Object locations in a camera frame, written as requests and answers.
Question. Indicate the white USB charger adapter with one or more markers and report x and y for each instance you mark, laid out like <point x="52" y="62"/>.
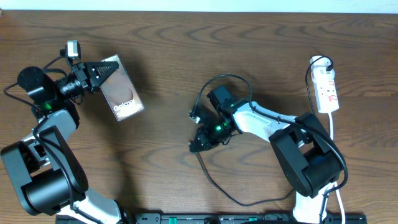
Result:
<point x="323" y="65"/>

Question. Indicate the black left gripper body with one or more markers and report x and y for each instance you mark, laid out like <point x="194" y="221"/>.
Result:
<point x="77" y="84"/>

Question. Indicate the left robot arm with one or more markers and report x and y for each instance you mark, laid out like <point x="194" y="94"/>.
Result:
<point x="43" y="170"/>

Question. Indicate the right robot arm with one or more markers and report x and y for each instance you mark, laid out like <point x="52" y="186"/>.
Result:
<point x="308" y="157"/>

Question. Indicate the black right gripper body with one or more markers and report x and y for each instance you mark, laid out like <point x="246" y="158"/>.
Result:
<point x="217" y="131"/>

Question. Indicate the white power strip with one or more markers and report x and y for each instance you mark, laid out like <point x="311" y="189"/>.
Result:
<point x="325" y="90"/>

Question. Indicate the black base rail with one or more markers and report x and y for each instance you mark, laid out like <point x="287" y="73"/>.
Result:
<point x="284" y="218"/>

